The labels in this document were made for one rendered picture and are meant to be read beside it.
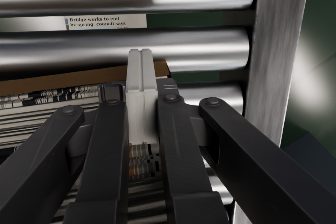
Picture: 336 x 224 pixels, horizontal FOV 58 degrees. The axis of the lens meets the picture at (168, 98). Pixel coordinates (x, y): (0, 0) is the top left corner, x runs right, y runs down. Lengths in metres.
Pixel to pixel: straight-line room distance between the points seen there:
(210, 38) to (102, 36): 0.11
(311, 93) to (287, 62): 1.06
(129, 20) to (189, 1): 0.81
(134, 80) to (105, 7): 0.16
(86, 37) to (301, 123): 1.24
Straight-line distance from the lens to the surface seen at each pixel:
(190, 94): 0.34
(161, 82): 0.17
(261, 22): 0.32
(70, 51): 0.31
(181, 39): 0.31
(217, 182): 0.42
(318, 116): 1.48
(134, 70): 0.17
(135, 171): 0.16
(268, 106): 0.36
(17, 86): 0.31
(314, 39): 1.31
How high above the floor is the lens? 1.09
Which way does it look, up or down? 64 degrees down
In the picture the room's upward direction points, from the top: 168 degrees clockwise
